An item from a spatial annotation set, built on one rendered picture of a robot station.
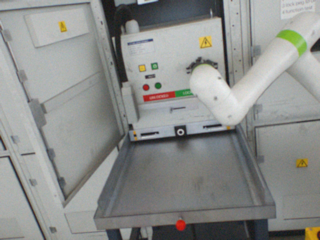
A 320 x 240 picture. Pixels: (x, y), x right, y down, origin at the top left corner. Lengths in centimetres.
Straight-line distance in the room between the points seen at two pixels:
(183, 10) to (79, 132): 129
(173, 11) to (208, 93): 136
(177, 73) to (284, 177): 89
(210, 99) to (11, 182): 151
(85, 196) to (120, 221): 89
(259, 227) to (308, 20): 74
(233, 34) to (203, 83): 59
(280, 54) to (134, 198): 74
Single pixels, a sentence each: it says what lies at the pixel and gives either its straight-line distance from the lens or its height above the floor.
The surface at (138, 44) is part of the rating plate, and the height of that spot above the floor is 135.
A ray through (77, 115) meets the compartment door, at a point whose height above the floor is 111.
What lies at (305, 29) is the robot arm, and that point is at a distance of 114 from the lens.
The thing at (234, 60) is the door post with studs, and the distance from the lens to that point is 147.
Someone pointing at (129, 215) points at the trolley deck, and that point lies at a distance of 103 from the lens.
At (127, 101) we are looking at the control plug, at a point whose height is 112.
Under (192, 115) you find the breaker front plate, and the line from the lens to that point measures 140.
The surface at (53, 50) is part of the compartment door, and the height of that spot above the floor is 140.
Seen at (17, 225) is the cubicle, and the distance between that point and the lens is 231.
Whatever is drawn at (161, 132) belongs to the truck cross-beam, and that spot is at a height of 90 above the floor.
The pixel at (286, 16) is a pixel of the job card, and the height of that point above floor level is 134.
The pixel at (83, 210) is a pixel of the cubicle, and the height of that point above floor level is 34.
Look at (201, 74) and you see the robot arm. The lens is 91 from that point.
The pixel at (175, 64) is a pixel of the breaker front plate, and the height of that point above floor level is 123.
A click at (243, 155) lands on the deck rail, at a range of 124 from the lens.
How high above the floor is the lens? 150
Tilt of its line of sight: 23 degrees down
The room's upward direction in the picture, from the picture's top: 11 degrees counter-clockwise
